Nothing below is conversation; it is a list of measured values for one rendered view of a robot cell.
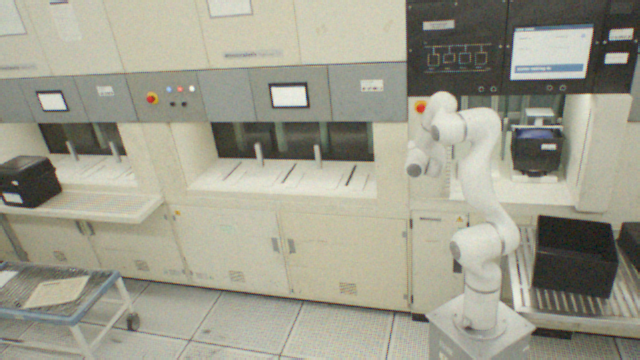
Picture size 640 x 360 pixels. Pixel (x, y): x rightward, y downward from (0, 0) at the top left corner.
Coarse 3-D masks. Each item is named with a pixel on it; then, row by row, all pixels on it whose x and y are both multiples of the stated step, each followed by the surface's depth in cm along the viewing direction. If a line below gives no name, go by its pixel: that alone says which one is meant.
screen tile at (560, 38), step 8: (576, 32) 170; (584, 32) 169; (560, 40) 173; (568, 40) 172; (576, 40) 171; (584, 40) 171; (584, 48) 172; (552, 56) 177; (560, 56) 176; (568, 56) 175; (576, 56) 174; (584, 56) 173
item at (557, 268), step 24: (552, 216) 187; (552, 240) 193; (576, 240) 188; (600, 240) 184; (552, 264) 168; (576, 264) 164; (600, 264) 160; (552, 288) 173; (576, 288) 169; (600, 288) 165
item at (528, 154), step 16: (528, 112) 218; (544, 112) 216; (512, 128) 224; (560, 128) 219; (512, 144) 231; (528, 144) 216; (544, 144) 214; (560, 144) 212; (512, 160) 229; (528, 160) 220; (544, 160) 218; (544, 176) 222
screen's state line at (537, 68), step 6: (516, 66) 182; (522, 66) 181; (528, 66) 181; (534, 66) 180; (540, 66) 180; (546, 66) 179; (552, 66) 178; (558, 66) 178; (564, 66) 177; (570, 66) 176; (576, 66) 176; (582, 66) 175; (516, 72) 183; (522, 72) 183; (528, 72) 182; (534, 72) 181; (540, 72) 181
